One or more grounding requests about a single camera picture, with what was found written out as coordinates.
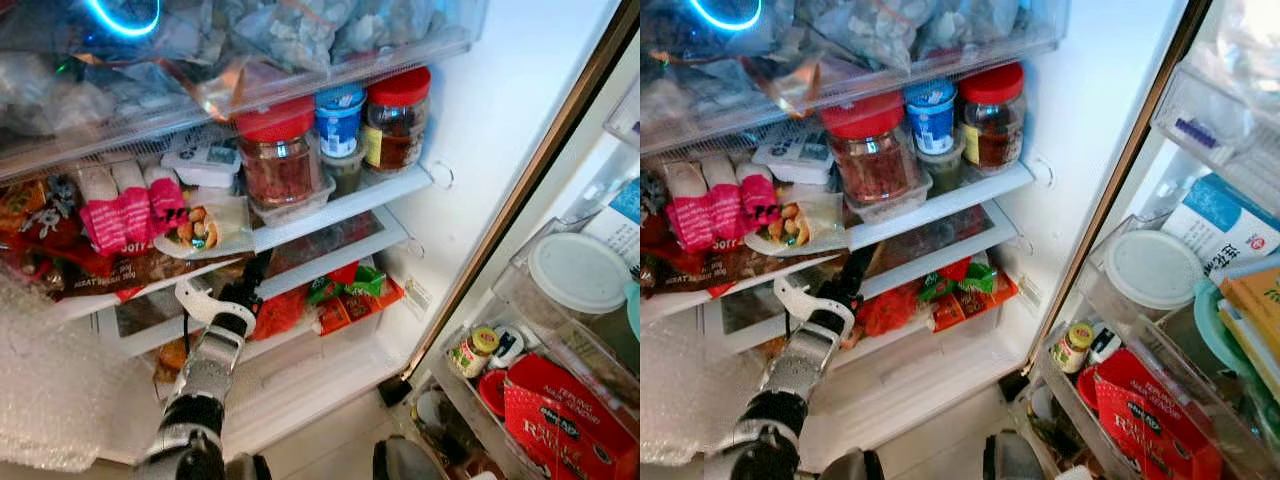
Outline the white fridge shelf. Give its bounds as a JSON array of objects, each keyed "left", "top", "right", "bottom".
[
  {"left": 0, "top": 150, "right": 435, "bottom": 323},
  {"left": 640, "top": 145, "right": 1035, "bottom": 323}
]

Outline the clear fridge drawer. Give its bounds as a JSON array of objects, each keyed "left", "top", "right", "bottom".
[
  {"left": 0, "top": 0, "right": 491, "bottom": 183},
  {"left": 640, "top": 0, "right": 1071, "bottom": 161}
]

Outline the clear fridge door bin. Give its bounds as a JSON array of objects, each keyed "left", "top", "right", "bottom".
[
  {"left": 1030, "top": 210, "right": 1280, "bottom": 480},
  {"left": 425, "top": 215, "right": 641, "bottom": 480}
]

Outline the brown edged fridge door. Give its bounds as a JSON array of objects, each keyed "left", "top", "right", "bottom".
[
  {"left": 1010, "top": 0, "right": 1280, "bottom": 480},
  {"left": 400, "top": 0, "right": 641, "bottom": 480}
]

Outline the orange red bag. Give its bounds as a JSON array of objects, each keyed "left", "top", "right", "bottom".
[
  {"left": 857, "top": 281, "right": 922, "bottom": 339},
  {"left": 250, "top": 285, "right": 312, "bottom": 342}
]

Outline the tortilla wrap in plastic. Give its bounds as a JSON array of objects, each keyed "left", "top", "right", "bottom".
[
  {"left": 744, "top": 187, "right": 853, "bottom": 258},
  {"left": 154, "top": 190, "right": 257, "bottom": 261}
]

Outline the clear plastic food container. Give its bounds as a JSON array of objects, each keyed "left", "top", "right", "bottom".
[
  {"left": 245, "top": 174, "right": 337, "bottom": 228},
  {"left": 845, "top": 170, "right": 937, "bottom": 225}
]

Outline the green and red packet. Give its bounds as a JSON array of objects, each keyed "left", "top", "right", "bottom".
[
  {"left": 917, "top": 254, "right": 1020, "bottom": 333},
  {"left": 304, "top": 261, "right": 407, "bottom": 337}
]

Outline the brown meat pack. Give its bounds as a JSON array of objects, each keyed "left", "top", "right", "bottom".
[
  {"left": 648, "top": 243, "right": 833, "bottom": 299},
  {"left": 58, "top": 244, "right": 243, "bottom": 303}
]

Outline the pink wrapped roll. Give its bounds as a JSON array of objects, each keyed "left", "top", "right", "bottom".
[
  {"left": 699, "top": 154, "right": 748, "bottom": 243},
  {"left": 664, "top": 159, "right": 715, "bottom": 253},
  {"left": 112, "top": 159, "right": 158, "bottom": 247},
  {"left": 734, "top": 160, "right": 783, "bottom": 233},
  {"left": 77, "top": 164, "right": 128, "bottom": 257},
  {"left": 144, "top": 164, "right": 192, "bottom": 237}
]

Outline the large red lid glass jar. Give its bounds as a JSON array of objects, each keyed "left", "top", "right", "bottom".
[
  {"left": 819, "top": 91, "right": 917, "bottom": 207},
  {"left": 232, "top": 96, "right": 324, "bottom": 209}
]

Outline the white flat box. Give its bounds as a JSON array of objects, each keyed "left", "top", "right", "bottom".
[
  {"left": 160, "top": 140, "right": 244, "bottom": 192},
  {"left": 751, "top": 134, "right": 834, "bottom": 187}
]

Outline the small dark jar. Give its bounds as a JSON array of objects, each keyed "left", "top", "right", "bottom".
[
  {"left": 322, "top": 142, "right": 367, "bottom": 197},
  {"left": 916, "top": 140, "right": 967, "bottom": 194}
]

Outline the blue lid white tub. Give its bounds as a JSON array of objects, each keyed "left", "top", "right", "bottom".
[
  {"left": 902, "top": 78, "right": 960, "bottom": 157},
  {"left": 314, "top": 84, "right": 368, "bottom": 159}
]

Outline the clear bubble wrap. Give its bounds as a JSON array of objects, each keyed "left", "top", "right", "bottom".
[
  {"left": 640, "top": 318, "right": 743, "bottom": 467},
  {"left": 0, "top": 268, "right": 143, "bottom": 473}
]

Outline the red snack packet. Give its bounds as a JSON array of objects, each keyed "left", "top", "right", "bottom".
[
  {"left": 0, "top": 174, "right": 93, "bottom": 293},
  {"left": 640, "top": 170, "right": 685, "bottom": 293}
]

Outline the red lid jar yellow label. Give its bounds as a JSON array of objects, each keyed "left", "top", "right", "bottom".
[
  {"left": 361, "top": 66, "right": 434, "bottom": 174},
  {"left": 957, "top": 61, "right": 1029, "bottom": 172}
]

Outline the small yellow lid jar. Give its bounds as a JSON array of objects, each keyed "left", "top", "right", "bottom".
[
  {"left": 446, "top": 325, "right": 500, "bottom": 380},
  {"left": 1049, "top": 321, "right": 1097, "bottom": 375}
]

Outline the blue and white carton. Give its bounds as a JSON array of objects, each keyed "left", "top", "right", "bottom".
[
  {"left": 1159, "top": 172, "right": 1280, "bottom": 279},
  {"left": 584, "top": 177, "right": 641, "bottom": 267}
]

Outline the robot right leg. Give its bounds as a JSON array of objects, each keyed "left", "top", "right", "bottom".
[
  {"left": 372, "top": 434, "right": 448, "bottom": 480},
  {"left": 982, "top": 429, "right": 1048, "bottom": 480}
]

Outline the clear bag of grey food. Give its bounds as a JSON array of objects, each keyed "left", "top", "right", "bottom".
[
  {"left": 770, "top": 0, "right": 1051, "bottom": 73},
  {"left": 165, "top": 0, "right": 471, "bottom": 76}
]

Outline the black and white tube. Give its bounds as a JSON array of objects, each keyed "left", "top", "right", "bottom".
[
  {"left": 489, "top": 325, "right": 527, "bottom": 370},
  {"left": 1089, "top": 327, "right": 1124, "bottom": 367}
]

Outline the white lid round container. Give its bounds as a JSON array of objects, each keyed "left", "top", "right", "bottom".
[
  {"left": 526, "top": 231, "right": 634, "bottom": 317},
  {"left": 1102, "top": 229, "right": 1205, "bottom": 312}
]

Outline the red printed box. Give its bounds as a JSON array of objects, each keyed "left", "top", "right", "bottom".
[
  {"left": 502, "top": 352, "right": 641, "bottom": 480},
  {"left": 1092, "top": 346, "right": 1227, "bottom": 480}
]

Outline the yellow orange box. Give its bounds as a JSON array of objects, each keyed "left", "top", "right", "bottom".
[{"left": 1214, "top": 262, "right": 1280, "bottom": 373}]

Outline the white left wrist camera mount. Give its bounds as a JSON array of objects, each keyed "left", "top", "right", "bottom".
[
  {"left": 174, "top": 278, "right": 258, "bottom": 339},
  {"left": 773, "top": 274, "right": 858, "bottom": 337}
]

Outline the blue glowing ring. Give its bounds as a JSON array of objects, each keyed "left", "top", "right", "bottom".
[
  {"left": 687, "top": 0, "right": 764, "bottom": 32},
  {"left": 84, "top": 0, "right": 162, "bottom": 40}
]

